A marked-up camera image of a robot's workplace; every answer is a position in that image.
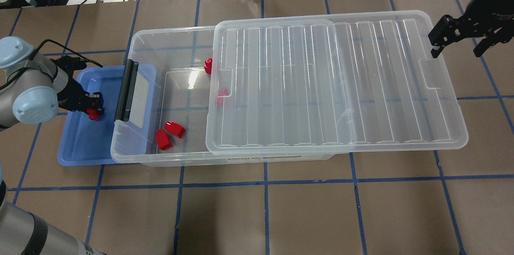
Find red block in box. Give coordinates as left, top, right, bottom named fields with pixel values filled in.
left=216, top=88, right=229, bottom=107
left=204, top=58, right=213, bottom=75
left=164, top=121, right=186, bottom=139
left=155, top=129, right=173, bottom=151

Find black box latch handle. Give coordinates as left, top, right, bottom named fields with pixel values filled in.
left=114, top=59, right=139, bottom=122

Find clear plastic box lid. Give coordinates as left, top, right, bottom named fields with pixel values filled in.
left=205, top=10, right=469, bottom=157

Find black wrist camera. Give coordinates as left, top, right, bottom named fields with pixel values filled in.
left=49, top=55, right=89, bottom=81

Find blue plastic tray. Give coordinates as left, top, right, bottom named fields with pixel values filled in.
left=57, top=64, right=158, bottom=166

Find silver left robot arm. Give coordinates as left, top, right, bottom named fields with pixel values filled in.
left=0, top=37, right=104, bottom=131

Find red block from tray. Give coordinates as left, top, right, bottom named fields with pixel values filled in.
left=87, top=108, right=101, bottom=121

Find clear plastic storage box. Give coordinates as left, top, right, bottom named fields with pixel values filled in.
left=110, top=18, right=354, bottom=167

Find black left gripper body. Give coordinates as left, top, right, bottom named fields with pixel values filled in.
left=57, top=76, right=94, bottom=113

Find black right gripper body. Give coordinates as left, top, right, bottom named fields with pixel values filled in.
left=445, top=0, right=514, bottom=45

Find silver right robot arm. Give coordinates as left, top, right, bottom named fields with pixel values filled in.
left=428, top=0, right=514, bottom=59

